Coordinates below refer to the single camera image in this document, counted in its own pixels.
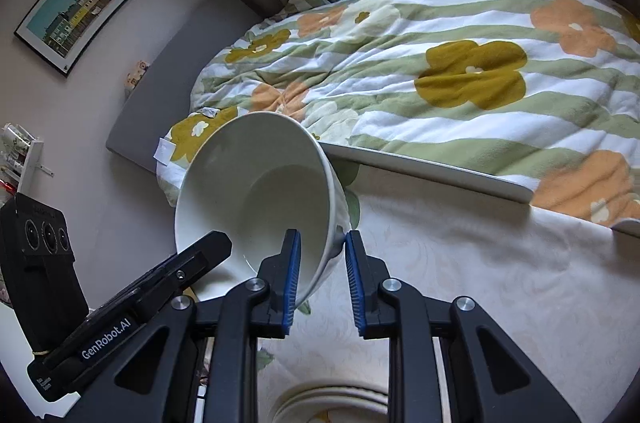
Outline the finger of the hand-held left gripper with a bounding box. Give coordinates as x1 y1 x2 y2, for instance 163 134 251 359
90 230 233 334

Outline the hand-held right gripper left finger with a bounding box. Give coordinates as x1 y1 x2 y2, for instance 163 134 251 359
70 228 302 423

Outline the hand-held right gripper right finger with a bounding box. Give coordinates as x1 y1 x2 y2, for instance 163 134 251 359
345 229 581 423

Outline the cream white bowl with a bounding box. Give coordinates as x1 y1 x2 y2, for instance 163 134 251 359
174 112 348 306

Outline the yellow floral plate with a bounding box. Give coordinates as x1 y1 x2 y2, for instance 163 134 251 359
267 382 396 423

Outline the white patterned tablecloth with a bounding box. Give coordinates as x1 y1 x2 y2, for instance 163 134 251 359
200 163 640 423

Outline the white flat board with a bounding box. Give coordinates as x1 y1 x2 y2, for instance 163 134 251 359
317 140 640 239

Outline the grey padded panel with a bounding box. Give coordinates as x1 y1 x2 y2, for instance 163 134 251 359
105 0 263 174

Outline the floral striped blanket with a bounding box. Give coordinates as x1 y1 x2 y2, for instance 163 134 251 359
156 0 640 236

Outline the white wall shelf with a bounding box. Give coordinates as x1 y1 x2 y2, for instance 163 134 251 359
0 122 53 204

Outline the small wall figurine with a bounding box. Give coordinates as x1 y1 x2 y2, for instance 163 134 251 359
124 60 149 90

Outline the framed wall poster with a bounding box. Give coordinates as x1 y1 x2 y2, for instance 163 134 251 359
14 0 161 78

